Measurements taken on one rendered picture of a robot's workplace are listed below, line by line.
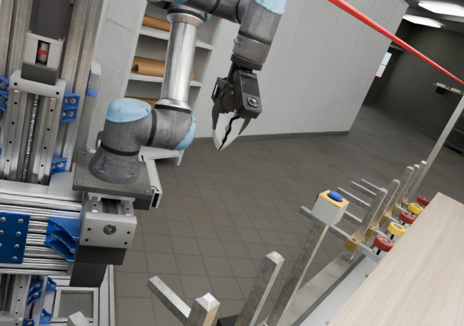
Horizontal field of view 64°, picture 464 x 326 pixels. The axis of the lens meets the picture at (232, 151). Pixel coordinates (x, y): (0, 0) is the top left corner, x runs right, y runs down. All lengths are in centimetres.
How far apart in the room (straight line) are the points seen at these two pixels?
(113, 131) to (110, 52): 217
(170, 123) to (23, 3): 51
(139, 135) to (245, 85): 44
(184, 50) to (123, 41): 196
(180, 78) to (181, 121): 13
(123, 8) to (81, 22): 197
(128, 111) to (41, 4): 34
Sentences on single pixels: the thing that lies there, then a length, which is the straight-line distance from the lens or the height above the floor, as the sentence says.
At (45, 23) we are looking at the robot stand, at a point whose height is 141.
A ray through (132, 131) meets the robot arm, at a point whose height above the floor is 120.
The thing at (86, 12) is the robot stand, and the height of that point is 146.
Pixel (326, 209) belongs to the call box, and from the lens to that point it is 109.
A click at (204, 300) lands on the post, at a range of 73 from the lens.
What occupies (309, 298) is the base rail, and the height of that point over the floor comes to 70.
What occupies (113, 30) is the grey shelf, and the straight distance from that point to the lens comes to 324.
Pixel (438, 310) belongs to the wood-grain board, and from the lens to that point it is 159.
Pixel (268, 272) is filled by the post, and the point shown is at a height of 107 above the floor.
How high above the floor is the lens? 160
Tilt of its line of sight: 20 degrees down
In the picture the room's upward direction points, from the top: 20 degrees clockwise
